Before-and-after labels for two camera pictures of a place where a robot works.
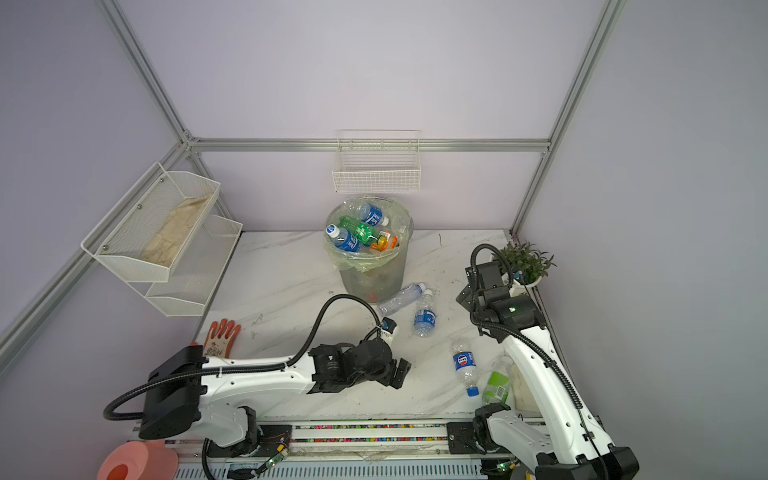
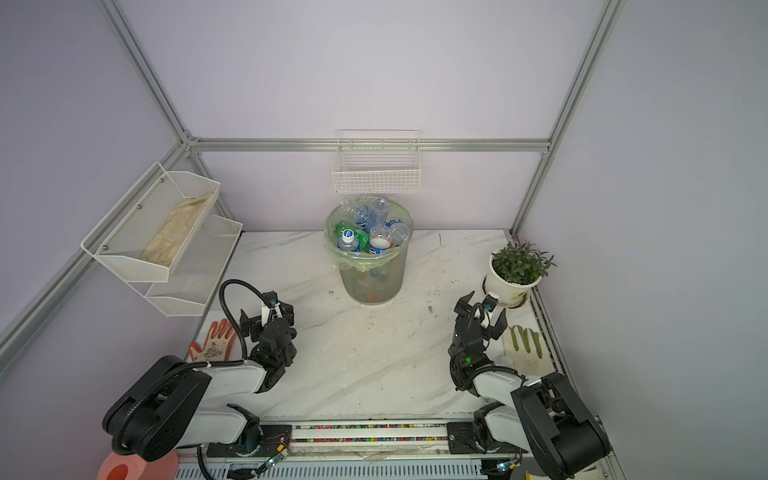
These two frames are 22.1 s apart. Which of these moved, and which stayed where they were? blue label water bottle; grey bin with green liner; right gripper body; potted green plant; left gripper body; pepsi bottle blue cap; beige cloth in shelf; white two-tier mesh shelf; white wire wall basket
Moved: left gripper body; pepsi bottle blue cap; blue label water bottle; right gripper body
Stayed: grey bin with green liner; white wire wall basket; white two-tier mesh shelf; potted green plant; beige cloth in shelf
